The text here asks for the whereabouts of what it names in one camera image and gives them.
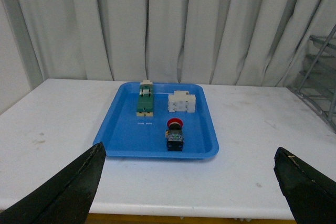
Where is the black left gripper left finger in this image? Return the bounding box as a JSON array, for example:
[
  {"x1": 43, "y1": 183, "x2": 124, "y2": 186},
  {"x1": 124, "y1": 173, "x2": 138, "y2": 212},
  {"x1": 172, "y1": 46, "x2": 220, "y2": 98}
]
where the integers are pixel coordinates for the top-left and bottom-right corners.
[{"x1": 1, "y1": 143, "x2": 106, "y2": 223}]

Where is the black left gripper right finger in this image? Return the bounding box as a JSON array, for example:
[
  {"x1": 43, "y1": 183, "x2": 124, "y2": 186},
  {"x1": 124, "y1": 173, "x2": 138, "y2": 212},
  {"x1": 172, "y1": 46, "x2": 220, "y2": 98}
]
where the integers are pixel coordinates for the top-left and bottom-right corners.
[{"x1": 274, "y1": 147, "x2": 335, "y2": 223}]

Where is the red emergency stop button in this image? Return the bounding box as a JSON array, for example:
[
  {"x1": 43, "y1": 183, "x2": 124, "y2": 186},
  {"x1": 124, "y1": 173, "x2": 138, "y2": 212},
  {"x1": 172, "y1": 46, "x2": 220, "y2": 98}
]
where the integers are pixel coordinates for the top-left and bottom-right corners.
[{"x1": 165, "y1": 118, "x2": 184, "y2": 152}]

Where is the blue plastic tray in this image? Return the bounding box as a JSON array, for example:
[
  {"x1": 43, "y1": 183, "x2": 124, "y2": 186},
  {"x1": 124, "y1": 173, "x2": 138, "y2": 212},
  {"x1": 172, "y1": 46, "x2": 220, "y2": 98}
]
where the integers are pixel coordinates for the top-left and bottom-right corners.
[{"x1": 94, "y1": 82, "x2": 219, "y2": 159}]

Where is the green terminal block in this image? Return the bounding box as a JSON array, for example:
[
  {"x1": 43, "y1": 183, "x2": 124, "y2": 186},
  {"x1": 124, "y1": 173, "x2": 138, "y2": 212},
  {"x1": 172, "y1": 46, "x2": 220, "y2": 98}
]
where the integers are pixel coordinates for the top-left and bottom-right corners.
[{"x1": 136, "y1": 80, "x2": 154, "y2": 116}]

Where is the white circuit breaker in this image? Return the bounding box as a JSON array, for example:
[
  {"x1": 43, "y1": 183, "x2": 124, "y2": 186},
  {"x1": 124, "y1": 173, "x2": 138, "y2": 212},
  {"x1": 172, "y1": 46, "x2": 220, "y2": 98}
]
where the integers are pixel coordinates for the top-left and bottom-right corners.
[{"x1": 167, "y1": 90, "x2": 196, "y2": 113}]

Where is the white curtain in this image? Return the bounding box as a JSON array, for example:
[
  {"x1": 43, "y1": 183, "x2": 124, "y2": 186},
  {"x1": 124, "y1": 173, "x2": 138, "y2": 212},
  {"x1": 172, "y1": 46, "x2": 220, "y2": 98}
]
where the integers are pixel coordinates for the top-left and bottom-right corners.
[{"x1": 0, "y1": 0, "x2": 336, "y2": 116}]

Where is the silver wire mesh rack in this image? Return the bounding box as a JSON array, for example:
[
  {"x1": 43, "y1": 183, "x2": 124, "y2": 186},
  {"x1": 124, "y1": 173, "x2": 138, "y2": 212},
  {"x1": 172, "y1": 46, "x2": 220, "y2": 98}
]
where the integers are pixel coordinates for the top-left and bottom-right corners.
[{"x1": 286, "y1": 0, "x2": 336, "y2": 132}]

